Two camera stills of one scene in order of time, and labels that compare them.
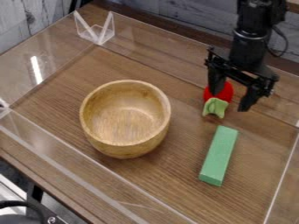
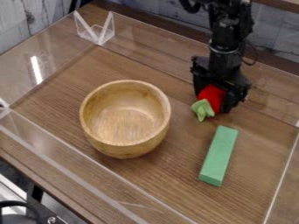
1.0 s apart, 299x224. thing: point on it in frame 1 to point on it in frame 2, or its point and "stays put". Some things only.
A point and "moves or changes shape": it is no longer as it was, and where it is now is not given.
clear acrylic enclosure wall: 49,166 stays put
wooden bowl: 125,116 stays put
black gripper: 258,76 to 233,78
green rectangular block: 214,168 stays put
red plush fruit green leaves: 216,102 moves or changes shape
